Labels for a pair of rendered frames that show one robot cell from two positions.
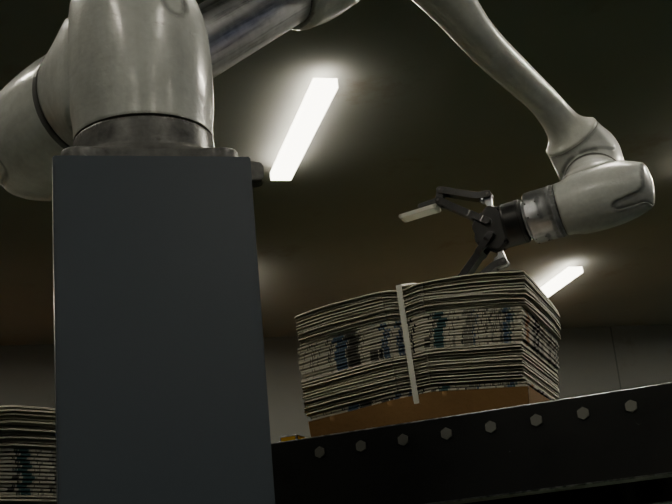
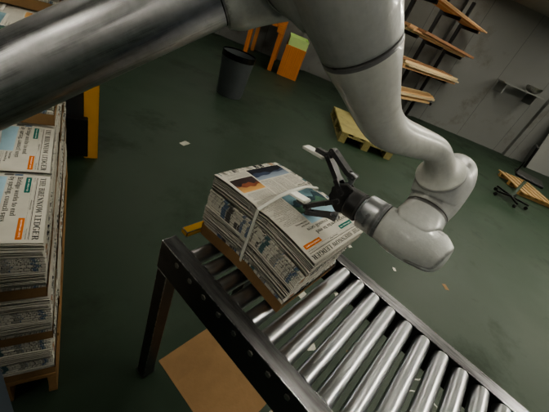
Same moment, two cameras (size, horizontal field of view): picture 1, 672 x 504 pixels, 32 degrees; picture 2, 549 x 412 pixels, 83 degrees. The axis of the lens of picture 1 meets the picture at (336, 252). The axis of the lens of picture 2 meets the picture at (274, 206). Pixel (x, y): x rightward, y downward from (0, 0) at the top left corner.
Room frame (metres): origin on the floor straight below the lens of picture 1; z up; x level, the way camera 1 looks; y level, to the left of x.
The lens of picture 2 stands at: (1.14, -0.23, 1.50)
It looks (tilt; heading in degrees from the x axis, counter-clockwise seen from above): 33 degrees down; 9
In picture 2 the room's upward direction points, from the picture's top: 24 degrees clockwise
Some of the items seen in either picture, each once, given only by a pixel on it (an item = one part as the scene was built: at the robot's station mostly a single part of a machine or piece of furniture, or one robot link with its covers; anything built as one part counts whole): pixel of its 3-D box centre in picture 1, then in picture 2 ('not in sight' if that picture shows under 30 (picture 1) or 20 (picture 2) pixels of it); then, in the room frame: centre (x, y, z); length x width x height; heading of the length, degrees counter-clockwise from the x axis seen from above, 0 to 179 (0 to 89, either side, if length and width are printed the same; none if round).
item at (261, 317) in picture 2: not in sight; (296, 287); (1.88, -0.29, 0.77); 0.47 x 0.05 x 0.05; 160
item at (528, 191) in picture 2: not in sight; (524, 188); (8.37, -3.68, 0.05); 1.06 x 0.75 x 0.10; 16
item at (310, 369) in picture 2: not in sight; (342, 333); (1.82, -0.47, 0.77); 0.47 x 0.05 x 0.05; 160
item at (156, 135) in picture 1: (162, 167); not in sight; (1.18, 0.18, 1.03); 0.22 x 0.18 x 0.06; 105
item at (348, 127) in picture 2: not in sight; (362, 125); (6.62, -0.19, 0.19); 1.36 x 0.96 x 0.38; 16
